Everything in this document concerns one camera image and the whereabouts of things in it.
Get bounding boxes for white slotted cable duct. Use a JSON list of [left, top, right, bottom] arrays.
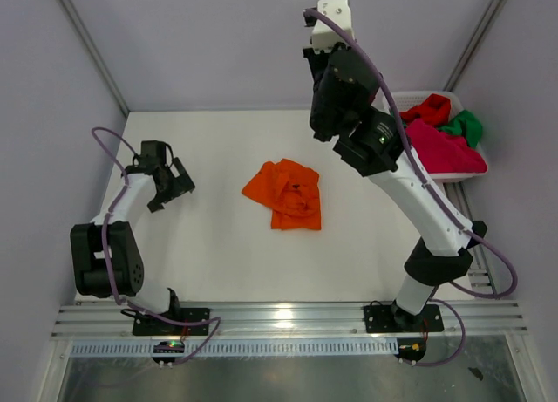
[[69, 337, 397, 358]]

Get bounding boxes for white plastic basket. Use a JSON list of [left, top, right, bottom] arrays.
[[392, 91, 488, 182]]

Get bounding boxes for magenta t shirt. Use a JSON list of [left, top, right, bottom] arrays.
[[405, 119, 487, 174]]

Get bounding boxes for orange t shirt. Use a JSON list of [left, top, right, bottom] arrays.
[[242, 159, 322, 231]]

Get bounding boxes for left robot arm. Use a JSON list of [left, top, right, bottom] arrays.
[[70, 140, 195, 324]]

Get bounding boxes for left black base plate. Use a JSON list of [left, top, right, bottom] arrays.
[[121, 307, 211, 337]]

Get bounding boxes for right controller board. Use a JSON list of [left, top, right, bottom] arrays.
[[395, 337, 427, 365]]

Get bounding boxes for left frame post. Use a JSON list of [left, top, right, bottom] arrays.
[[57, 0, 130, 118]]

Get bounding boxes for aluminium front rail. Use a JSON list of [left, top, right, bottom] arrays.
[[51, 300, 527, 339]]

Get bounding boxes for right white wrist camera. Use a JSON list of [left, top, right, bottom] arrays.
[[303, 0, 355, 52]]

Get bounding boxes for red t shirt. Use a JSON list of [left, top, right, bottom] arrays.
[[399, 93, 452, 127]]

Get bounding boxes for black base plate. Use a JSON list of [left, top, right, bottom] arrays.
[[363, 301, 445, 333], [121, 307, 211, 337]]

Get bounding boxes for controller board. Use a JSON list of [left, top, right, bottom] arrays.
[[152, 340, 185, 365], [395, 337, 427, 365]]

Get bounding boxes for green t shirt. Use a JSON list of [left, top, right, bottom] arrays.
[[438, 110, 483, 148]]

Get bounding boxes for left controller board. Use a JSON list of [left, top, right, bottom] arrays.
[[152, 340, 185, 365]]

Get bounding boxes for right frame post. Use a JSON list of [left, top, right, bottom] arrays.
[[443, 0, 508, 92]]

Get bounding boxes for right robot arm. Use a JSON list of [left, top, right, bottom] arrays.
[[303, 43, 487, 330]]

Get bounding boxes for frame post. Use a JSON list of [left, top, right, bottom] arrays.
[[57, 0, 130, 118], [443, 0, 508, 92]]

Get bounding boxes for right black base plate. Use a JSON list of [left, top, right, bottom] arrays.
[[363, 301, 445, 333]]

